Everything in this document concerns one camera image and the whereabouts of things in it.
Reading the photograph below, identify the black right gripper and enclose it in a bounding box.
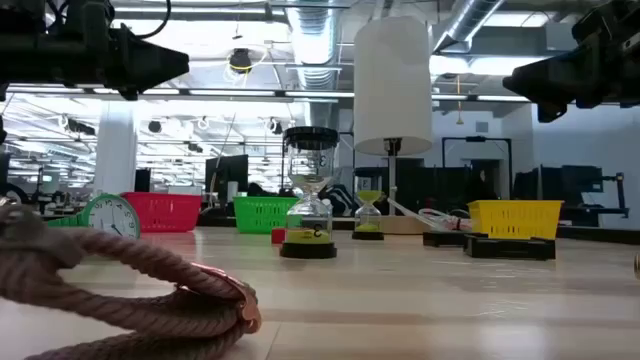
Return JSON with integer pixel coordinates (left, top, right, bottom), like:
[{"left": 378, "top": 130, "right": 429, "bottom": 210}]
[{"left": 502, "top": 0, "right": 640, "bottom": 124}]

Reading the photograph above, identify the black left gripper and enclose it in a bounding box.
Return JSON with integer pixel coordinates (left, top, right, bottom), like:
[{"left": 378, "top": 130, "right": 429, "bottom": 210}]
[{"left": 0, "top": 0, "right": 190, "bottom": 101}]

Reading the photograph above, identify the yellow plastic mesh basket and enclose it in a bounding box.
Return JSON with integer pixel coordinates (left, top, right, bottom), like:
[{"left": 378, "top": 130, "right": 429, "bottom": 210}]
[{"left": 467, "top": 199, "right": 565, "bottom": 241}]

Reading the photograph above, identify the red plastic mesh basket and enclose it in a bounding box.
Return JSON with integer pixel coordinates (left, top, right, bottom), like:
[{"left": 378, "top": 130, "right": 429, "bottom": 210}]
[{"left": 121, "top": 191, "right": 203, "bottom": 234}]

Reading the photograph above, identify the black tray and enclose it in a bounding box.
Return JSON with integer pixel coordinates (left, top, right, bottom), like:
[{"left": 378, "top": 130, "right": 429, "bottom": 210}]
[{"left": 463, "top": 233, "right": 557, "bottom": 261}]

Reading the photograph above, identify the large black-capped yellow sand hourglass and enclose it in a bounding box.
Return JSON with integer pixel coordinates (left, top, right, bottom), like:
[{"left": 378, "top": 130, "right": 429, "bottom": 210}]
[{"left": 278, "top": 126, "right": 340, "bottom": 260}]

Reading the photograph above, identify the white building column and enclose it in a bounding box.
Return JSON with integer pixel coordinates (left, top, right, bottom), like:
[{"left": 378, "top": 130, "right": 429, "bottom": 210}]
[{"left": 93, "top": 99, "right": 139, "bottom": 196}]

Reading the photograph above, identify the long ceiling light strip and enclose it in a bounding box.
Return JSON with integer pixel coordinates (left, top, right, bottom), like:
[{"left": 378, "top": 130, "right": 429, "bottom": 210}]
[{"left": 7, "top": 87, "right": 531, "bottom": 104}]

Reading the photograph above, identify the dark workstation equipment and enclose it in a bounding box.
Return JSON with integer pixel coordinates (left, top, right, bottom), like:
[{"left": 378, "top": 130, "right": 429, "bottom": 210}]
[{"left": 513, "top": 164, "right": 631, "bottom": 221}]

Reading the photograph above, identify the black computer monitor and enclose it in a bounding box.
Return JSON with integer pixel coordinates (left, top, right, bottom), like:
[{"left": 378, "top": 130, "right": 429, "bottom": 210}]
[{"left": 204, "top": 153, "right": 250, "bottom": 204}]

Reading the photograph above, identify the green round analog clock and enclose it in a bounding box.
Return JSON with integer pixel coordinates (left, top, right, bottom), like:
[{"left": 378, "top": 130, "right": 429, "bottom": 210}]
[{"left": 81, "top": 193, "right": 142, "bottom": 240}]

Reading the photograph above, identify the white shade table lamp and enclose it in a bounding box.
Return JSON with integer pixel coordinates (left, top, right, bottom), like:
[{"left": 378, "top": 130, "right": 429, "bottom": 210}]
[{"left": 353, "top": 15, "right": 434, "bottom": 235}]

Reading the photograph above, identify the green plastic crate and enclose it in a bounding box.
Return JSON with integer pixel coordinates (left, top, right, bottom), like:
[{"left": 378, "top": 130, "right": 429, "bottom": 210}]
[{"left": 47, "top": 213, "right": 85, "bottom": 229}]

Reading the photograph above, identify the green plastic mesh basket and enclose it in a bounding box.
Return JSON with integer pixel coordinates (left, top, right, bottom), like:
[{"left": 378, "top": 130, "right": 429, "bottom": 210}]
[{"left": 233, "top": 196, "right": 301, "bottom": 235}]

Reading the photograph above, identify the black left wrist camera cable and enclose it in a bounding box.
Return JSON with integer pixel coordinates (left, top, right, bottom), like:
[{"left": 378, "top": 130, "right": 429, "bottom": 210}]
[{"left": 132, "top": 0, "right": 173, "bottom": 40}]

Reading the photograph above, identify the black metal workstation frame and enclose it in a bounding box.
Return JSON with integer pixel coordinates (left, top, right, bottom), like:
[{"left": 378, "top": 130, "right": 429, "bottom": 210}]
[{"left": 441, "top": 135, "right": 514, "bottom": 201}]

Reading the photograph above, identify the black ceiling device with cable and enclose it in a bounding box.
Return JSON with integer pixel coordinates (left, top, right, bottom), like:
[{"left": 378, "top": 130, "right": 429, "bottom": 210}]
[{"left": 222, "top": 44, "right": 271, "bottom": 84}]

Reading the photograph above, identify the smooth silver air duct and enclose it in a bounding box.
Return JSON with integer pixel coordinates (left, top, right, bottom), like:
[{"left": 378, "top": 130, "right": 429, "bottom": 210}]
[{"left": 432, "top": 0, "right": 506, "bottom": 54}]

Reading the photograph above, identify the black aluminium table frame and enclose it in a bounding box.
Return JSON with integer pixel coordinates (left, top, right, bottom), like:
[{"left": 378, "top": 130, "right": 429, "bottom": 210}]
[{"left": 197, "top": 213, "right": 640, "bottom": 241}]

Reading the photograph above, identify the corrugated silver air duct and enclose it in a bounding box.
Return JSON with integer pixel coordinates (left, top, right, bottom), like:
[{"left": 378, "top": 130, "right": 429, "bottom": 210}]
[{"left": 287, "top": 0, "right": 342, "bottom": 131}]

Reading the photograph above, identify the white lamp power cable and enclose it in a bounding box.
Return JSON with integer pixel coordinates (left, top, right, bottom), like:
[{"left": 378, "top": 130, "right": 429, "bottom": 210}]
[{"left": 387, "top": 197, "right": 474, "bottom": 232}]

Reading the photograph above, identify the wristwatch with brown braided strap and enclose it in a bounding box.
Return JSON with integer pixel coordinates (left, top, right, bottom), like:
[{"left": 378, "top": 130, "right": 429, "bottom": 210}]
[{"left": 0, "top": 197, "right": 263, "bottom": 360}]

